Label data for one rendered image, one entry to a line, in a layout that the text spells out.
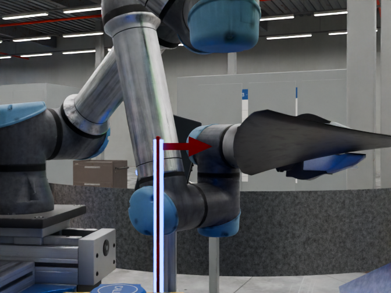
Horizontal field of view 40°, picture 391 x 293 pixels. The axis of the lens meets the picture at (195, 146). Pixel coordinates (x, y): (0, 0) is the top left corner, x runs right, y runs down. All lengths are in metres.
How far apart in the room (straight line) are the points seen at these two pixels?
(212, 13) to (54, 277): 0.71
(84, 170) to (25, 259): 6.51
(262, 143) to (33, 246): 0.62
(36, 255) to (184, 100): 6.28
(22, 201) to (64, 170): 9.67
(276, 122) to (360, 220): 2.19
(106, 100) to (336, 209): 1.71
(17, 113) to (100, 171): 6.37
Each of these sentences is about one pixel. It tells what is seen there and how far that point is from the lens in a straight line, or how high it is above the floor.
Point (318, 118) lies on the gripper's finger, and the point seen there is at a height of 1.22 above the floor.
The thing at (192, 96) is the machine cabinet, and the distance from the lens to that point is 7.28.
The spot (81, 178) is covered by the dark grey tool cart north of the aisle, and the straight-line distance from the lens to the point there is 7.66.
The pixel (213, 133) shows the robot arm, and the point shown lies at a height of 1.20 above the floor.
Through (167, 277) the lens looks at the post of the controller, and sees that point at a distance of 1.18.
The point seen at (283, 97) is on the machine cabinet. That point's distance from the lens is 6.90.
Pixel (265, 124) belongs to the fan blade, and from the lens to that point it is 0.57.
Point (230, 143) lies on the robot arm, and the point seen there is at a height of 1.18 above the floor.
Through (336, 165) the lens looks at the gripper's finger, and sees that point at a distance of 0.73.
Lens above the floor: 1.19
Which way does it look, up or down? 1 degrees down
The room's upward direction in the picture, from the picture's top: straight up
